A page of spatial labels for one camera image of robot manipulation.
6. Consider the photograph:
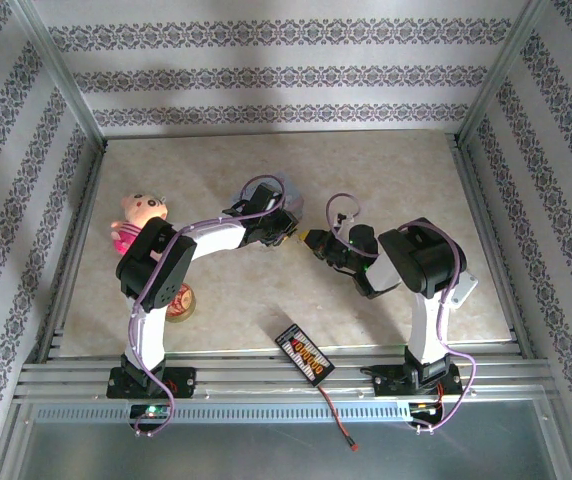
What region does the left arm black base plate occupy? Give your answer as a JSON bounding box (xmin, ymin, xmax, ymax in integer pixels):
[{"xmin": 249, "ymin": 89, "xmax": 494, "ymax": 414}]
[{"xmin": 106, "ymin": 366, "xmax": 198, "ymax": 400}]

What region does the right controller board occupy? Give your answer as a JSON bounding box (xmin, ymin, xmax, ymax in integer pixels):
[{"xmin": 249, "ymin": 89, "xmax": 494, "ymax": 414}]
[{"xmin": 408, "ymin": 399, "xmax": 442, "ymax": 418}]

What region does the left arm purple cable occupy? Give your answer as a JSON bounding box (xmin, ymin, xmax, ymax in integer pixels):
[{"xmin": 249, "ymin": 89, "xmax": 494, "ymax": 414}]
[{"xmin": 129, "ymin": 174, "xmax": 287, "ymax": 439}]

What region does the aluminium frame rail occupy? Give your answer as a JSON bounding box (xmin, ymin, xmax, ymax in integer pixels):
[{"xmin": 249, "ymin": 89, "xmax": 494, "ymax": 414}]
[{"xmin": 13, "ymin": 349, "xmax": 560, "ymax": 402}]

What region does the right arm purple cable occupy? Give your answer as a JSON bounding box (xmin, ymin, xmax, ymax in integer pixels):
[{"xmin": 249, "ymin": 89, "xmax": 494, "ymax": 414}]
[{"xmin": 325, "ymin": 193, "xmax": 478, "ymax": 437}]

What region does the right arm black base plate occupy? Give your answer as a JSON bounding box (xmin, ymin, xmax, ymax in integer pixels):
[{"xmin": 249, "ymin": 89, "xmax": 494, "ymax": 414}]
[{"xmin": 360, "ymin": 364, "xmax": 464, "ymax": 399}]

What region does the red black wire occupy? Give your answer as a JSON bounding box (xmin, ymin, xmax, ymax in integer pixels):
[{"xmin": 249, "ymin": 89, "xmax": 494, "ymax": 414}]
[{"xmin": 317, "ymin": 383, "xmax": 360, "ymax": 454}]

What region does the left controller board green light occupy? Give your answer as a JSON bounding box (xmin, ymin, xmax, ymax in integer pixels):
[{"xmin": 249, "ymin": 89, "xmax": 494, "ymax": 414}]
[{"xmin": 130, "ymin": 403, "xmax": 172, "ymax": 420}]

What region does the slotted grey cable duct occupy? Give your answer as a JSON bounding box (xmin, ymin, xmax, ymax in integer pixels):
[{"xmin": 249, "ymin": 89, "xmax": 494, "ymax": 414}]
[{"xmin": 30, "ymin": 402, "xmax": 547, "ymax": 424}]

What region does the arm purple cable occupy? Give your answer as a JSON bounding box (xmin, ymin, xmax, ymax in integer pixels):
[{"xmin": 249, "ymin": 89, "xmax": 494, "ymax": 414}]
[
  {"xmin": 129, "ymin": 174, "xmax": 287, "ymax": 439},
  {"xmin": 325, "ymin": 193, "xmax": 478, "ymax": 437}
]

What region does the round red gold tin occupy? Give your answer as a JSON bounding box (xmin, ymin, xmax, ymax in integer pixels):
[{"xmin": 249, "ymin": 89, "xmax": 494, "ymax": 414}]
[{"xmin": 164, "ymin": 283, "xmax": 198, "ymax": 324}]

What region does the black orange printed circuit device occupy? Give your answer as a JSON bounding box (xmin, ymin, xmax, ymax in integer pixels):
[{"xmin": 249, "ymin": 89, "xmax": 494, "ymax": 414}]
[{"xmin": 275, "ymin": 323, "xmax": 336, "ymax": 387}]

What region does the pink plush toy doll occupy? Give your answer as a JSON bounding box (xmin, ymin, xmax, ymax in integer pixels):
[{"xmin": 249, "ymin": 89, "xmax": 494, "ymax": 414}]
[{"xmin": 110, "ymin": 193, "xmax": 170, "ymax": 257}]

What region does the aluminium corner post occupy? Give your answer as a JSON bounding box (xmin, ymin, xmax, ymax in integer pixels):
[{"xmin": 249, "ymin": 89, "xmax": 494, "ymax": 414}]
[
  {"xmin": 455, "ymin": 0, "xmax": 551, "ymax": 147},
  {"xmin": 13, "ymin": 0, "xmax": 108, "ymax": 147}
]

